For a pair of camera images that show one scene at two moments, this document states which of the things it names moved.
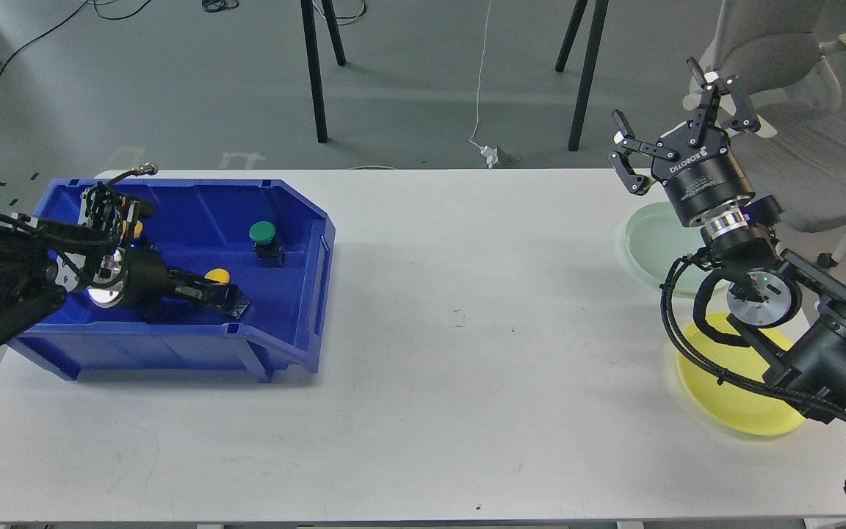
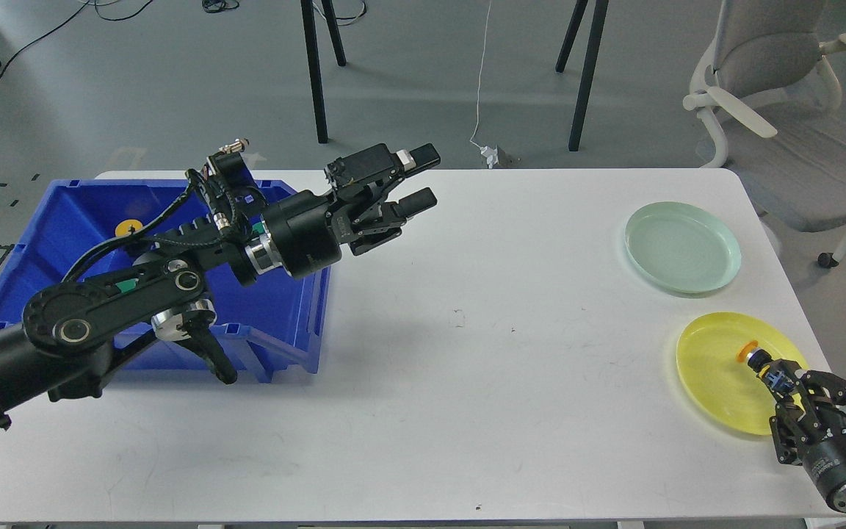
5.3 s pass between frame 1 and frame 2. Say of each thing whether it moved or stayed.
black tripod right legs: stayed
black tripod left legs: stayed
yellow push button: moved
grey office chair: stayed
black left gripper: moved
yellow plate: stayed
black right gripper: moved
